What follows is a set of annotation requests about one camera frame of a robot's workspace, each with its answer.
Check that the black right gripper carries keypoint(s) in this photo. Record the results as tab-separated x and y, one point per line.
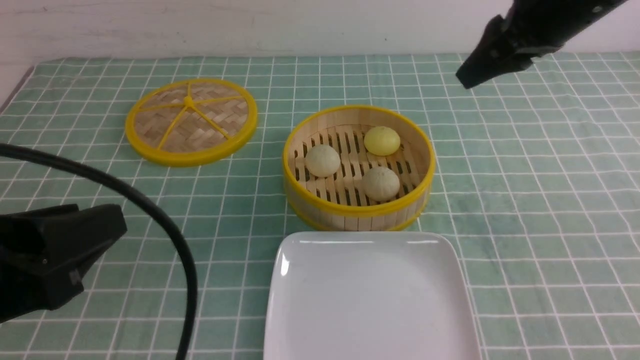
530	30

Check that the yellow rimmed bamboo steamer basket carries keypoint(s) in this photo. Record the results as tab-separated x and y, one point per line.
339	202

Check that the beige steamed bun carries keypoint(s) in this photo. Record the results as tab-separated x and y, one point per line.
380	184

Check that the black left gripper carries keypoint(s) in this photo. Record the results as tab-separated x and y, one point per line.
45	254

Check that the white steamed bun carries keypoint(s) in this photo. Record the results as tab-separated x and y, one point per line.
322	161

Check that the green checkered tablecloth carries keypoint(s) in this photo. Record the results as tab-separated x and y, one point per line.
537	185

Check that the yellow steamed bun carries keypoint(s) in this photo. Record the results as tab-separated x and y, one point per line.
382	141

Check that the white square plate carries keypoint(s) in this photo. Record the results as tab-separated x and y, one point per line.
396	295

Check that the yellow rimmed bamboo steamer lid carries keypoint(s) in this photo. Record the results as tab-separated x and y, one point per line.
192	122

